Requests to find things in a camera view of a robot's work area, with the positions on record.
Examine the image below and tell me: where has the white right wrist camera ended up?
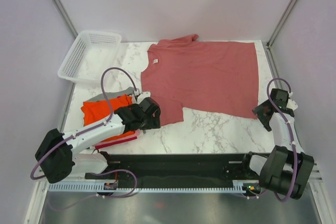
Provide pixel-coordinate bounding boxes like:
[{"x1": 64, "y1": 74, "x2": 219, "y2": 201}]
[{"x1": 287, "y1": 92, "x2": 298, "y2": 111}]

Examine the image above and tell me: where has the orange folded t-shirt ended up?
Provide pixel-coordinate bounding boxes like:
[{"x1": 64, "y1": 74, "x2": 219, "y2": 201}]
[{"x1": 81, "y1": 94, "x2": 138, "y2": 146}]

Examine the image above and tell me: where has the crimson folded t-shirt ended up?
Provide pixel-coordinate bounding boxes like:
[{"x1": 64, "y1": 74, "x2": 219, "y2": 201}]
[{"x1": 93, "y1": 94, "x2": 140, "y2": 149}]

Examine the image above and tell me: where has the left aluminium frame post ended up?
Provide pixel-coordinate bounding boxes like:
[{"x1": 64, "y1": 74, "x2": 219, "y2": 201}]
[{"x1": 52, "y1": 0, "x2": 78, "y2": 39}]

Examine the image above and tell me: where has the right aluminium frame post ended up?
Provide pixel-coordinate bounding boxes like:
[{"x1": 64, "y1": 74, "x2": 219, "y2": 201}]
[{"x1": 265, "y1": 0, "x2": 316, "y2": 49}]

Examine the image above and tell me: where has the light pink folded t-shirt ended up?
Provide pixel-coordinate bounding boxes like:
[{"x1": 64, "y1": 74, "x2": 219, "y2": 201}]
[{"x1": 95, "y1": 131, "x2": 140, "y2": 148}]

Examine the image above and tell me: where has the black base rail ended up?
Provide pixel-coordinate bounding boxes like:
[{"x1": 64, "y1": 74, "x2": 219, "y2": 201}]
[{"x1": 100, "y1": 154, "x2": 258, "y2": 187}]

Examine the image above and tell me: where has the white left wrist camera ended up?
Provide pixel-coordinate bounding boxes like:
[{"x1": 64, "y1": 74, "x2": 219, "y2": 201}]
[{"x1": 132, "y1": 91, "x2": 151, "y2": 104}]

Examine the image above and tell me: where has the dusty pink t-shirt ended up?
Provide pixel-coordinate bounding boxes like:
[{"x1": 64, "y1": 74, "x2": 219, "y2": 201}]
[{"x1": 141, "y1": 34, "x2": 259, "y2": 125}]

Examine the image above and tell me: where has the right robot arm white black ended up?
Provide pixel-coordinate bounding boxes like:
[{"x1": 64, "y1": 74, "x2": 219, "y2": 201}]
[{"x1": 240, "y1": 89, "x2": 314, "y2": 199}]

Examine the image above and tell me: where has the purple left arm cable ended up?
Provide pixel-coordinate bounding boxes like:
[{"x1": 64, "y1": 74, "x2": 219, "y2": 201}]
[{"x1": 30, "y1": 67, "x2": 140, "y2": 198}]

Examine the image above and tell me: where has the white slotted cable duct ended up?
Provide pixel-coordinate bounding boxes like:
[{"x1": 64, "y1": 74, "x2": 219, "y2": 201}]
[{"x1": 48, "y1": 180, "x2": 258, "y2": 194}]

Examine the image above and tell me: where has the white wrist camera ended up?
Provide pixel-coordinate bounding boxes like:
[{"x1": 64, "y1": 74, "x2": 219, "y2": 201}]
[
  {"x1": 287, "y1": 92, "x2": 298, "y2": 111},
  {"x1": 132, "y1": 91, "x2": 151, "y2": 104}
]

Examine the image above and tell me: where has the white plastic basket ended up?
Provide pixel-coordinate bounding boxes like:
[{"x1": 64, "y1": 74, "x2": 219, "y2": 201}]
[{"x1": 57, "y1": 30, "x2": 122, "y2": 84}]

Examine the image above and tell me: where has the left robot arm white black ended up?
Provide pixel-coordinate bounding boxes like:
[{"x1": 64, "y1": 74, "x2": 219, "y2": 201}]
[{"x1": 31, "y1": 97, "x2": 161, "y2": 184}]

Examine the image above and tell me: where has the aluminium frame post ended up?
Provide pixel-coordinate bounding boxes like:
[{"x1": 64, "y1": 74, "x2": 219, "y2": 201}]
[
  {"x1": 265, "y1": 0, "x2": 316, "y2": 49},
  {"x1": 52, "y1": 0, "x2": 78, "y2": 39}
]

